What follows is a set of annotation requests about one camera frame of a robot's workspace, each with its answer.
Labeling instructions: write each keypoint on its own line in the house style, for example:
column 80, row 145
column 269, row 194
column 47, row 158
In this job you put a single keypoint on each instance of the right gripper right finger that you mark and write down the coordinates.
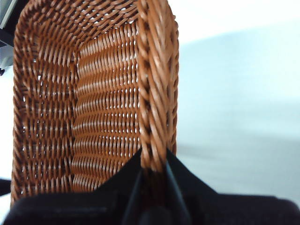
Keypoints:
column 234, row 208

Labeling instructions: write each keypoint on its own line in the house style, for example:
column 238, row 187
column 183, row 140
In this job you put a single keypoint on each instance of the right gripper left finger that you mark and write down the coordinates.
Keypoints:
column 70, row 208

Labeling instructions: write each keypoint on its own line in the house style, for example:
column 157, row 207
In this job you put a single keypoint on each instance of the brown wicker basket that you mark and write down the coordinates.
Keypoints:
column 98, row 98

